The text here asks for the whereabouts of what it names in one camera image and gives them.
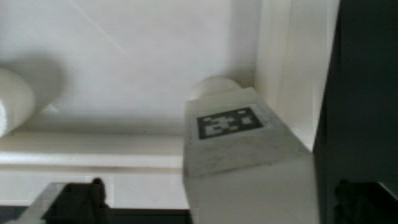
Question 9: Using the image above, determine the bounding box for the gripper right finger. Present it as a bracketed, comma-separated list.
[333, 180, 398, 224]

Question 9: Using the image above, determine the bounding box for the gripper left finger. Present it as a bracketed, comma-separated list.
[13, 178, 109, 224]

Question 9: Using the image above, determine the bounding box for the white square tabletop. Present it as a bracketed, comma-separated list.
[0, 0, 339, 209]

